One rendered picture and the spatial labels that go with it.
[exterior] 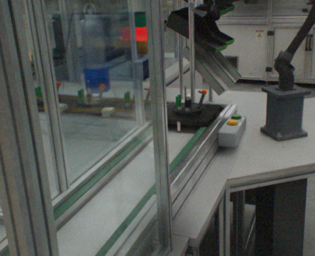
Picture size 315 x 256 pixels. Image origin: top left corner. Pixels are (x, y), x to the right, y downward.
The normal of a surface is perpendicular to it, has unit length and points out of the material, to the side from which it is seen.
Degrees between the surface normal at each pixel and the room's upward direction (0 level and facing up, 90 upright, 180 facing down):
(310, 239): 0
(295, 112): 90
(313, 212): 0
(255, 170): 0
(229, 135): 90
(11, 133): 90
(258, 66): 90
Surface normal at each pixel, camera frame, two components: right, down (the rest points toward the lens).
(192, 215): -0.05, -0.94
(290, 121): 0.29, 0.32
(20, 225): -0.36, 0.34
